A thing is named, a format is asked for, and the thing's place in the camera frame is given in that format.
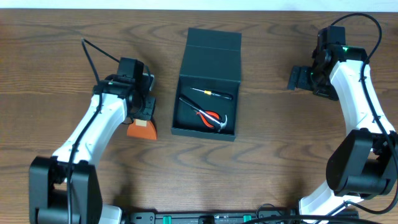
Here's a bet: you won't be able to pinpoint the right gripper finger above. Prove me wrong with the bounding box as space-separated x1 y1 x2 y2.
287 66 301 90
298 66 312 91

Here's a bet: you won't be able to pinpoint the orange scraper with wooden handle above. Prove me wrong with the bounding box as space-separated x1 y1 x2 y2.
127 119 157 140

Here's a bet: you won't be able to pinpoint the black yellow small screwdriver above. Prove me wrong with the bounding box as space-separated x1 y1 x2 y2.
190 87 233 100

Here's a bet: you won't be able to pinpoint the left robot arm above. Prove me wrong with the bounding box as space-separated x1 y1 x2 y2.
29 57 155 224

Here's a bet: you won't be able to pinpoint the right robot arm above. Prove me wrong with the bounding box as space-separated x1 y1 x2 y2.
287 26 397 216

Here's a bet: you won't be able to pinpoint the dark green open box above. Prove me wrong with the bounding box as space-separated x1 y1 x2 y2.
171 28 242 141

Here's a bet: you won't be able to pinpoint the red-handled pliers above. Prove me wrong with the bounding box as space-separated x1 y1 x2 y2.
196 111 221 129

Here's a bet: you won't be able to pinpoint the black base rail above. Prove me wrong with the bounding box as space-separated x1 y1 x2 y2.
124 208 359 224

